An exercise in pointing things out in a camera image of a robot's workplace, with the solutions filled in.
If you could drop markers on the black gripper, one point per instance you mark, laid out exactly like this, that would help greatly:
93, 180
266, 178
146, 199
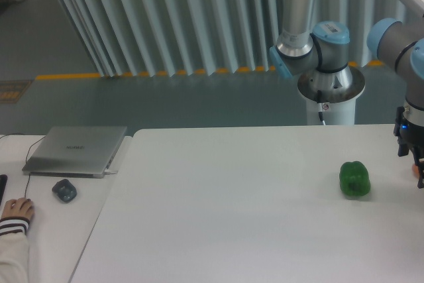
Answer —
409, 138

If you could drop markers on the cream striped sleeve forearm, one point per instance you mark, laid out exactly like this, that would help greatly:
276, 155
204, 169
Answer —
14, 249

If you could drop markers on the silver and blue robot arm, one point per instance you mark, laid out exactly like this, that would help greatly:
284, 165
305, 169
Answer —
318, 54

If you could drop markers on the green bell pepper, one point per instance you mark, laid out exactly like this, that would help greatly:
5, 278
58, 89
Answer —
354, 179

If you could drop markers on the person's hand on mouse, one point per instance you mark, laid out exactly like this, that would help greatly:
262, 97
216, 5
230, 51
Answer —
22, 208

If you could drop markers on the orange round fruit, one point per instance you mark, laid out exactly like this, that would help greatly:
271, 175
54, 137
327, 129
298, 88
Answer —
415, 171

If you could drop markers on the white usb plug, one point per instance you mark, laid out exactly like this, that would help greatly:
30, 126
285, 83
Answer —
110, 172

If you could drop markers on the white pleated folding partition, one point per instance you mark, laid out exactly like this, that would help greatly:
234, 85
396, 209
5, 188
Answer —
172, 36

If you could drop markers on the closed silver laptop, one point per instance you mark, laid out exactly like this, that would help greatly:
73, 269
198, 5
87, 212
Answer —
76, 151

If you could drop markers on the black keyboard edge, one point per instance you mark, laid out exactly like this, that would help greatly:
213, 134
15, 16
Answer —
3, 183

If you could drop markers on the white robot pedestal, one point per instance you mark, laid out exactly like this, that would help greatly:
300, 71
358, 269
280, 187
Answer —
331, 98

